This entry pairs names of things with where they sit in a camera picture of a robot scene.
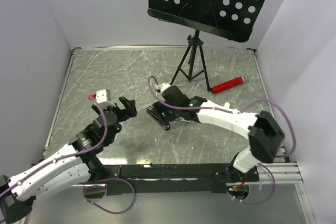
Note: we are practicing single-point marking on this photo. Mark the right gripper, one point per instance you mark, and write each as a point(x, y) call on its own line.
point(161, 108)

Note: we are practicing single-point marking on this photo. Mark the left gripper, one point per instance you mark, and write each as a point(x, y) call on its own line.
point(129, 105)

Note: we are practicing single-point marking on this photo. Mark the black stapler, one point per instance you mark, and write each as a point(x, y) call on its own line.
point(158, 117)

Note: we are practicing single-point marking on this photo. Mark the white staple box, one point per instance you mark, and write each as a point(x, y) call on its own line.
point(184, 120)

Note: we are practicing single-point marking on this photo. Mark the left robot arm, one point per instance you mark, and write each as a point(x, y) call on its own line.
point(74, 163)

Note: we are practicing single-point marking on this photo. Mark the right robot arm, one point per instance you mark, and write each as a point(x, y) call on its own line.
point(262, 132)

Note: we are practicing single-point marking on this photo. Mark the black tripod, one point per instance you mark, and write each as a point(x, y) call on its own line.
point(194, 44)

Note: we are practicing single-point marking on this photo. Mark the red glitter tube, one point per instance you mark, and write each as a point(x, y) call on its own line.
point(229, 84)

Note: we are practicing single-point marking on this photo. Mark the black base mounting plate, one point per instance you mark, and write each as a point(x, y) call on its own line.
point(170, 178)

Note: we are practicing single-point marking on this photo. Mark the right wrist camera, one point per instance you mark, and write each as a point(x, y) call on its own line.
point(161, 87)

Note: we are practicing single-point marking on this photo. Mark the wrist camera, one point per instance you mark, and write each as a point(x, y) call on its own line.
point(102, 96)
point(161, 87)

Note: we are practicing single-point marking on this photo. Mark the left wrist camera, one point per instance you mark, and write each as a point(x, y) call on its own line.
point(102, 96)

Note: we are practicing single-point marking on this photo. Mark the aluminium rail frame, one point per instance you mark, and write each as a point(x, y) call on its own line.
point(172, 194)

